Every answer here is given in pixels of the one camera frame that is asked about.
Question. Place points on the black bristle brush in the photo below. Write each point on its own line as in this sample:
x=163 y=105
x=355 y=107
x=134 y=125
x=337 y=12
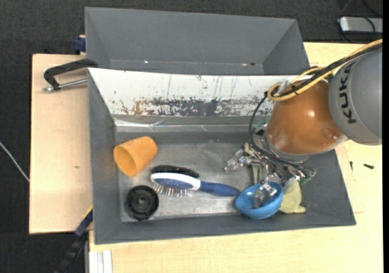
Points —
x=176 y=170

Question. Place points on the orange plastic cup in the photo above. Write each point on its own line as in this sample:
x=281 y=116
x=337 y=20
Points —
x=136 y=154

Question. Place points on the blue plastic bowl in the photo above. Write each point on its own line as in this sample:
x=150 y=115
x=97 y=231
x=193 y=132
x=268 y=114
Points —
x=261 y=209

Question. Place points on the blue and white hairbrush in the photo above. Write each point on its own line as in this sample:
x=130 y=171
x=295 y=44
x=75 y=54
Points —
x=182 y=183

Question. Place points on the grey metal bin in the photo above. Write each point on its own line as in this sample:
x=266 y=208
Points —
x=194 y=37

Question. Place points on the black round ribbed disc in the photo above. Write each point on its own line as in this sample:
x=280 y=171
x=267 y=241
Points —
x=142 y=202

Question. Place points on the pale wood board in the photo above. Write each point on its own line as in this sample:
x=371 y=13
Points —
x=57 y=150

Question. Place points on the pale yellow cloth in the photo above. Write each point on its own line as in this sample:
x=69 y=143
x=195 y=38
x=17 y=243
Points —
x=292 y=199

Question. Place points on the small black screw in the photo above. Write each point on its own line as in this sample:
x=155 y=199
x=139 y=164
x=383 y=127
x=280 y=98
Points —
x=369 y=166

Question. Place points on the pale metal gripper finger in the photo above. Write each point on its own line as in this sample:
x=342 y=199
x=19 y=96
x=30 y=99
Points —
x=267 y=189
x=235 y=160

